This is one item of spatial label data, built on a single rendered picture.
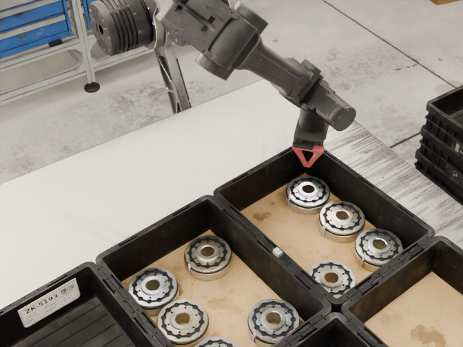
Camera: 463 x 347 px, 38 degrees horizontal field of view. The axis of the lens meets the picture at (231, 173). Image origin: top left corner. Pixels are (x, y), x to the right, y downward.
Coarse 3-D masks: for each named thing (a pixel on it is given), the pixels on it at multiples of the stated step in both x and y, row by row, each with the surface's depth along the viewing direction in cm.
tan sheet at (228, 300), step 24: (168, 264) 147; (240, 264) 146; (192, 288) 142; (216, 288) 142; (240, 288) 141; (264, 288) 141; (216, 312) 137; (240, 312) 137; (216, 336) 133; (240, 336) 133
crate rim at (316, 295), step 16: (192, 208) 145; (224, 208) 145; (160, 224) 142; (240, 224) 141; (128, 240) 139; (256, 240) 138; (96, 256) 136; (272, 256) 135; (112, 272) 133; (288, 272) 132; (304, 288) 129; (320, 304) 127; (144, 320) 124; (160, 336) 122; (288, 336) 121
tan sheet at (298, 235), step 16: (272, 192) 162; (256, 208) 158; (272, 208) 158; (288, 208) 158; (256, 224) 155; (272, 224) 154; (288, 224) 154; (304, 224) 154; (368, 224) 154; (272, 240) 151; (288, 240) 151; (304, 240) 151; (320, 240) 151; (304, 256) 147; (320, 256) 147; (336, 256) 147; (352, 256) 147; (368, 272) 144
